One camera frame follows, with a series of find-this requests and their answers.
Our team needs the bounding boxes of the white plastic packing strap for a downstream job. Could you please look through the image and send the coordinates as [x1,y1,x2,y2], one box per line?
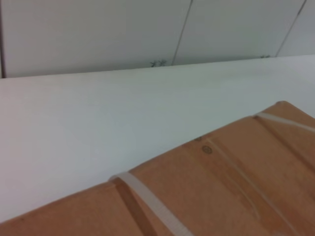
[108,172,195,236]
[252,113,315,133]

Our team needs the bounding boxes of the brown cardboard box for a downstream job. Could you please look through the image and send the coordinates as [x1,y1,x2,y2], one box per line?
[0,100,315,236]

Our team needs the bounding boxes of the clear sealing tape strip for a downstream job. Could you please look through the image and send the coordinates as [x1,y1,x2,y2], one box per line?
[206,137,305,236]

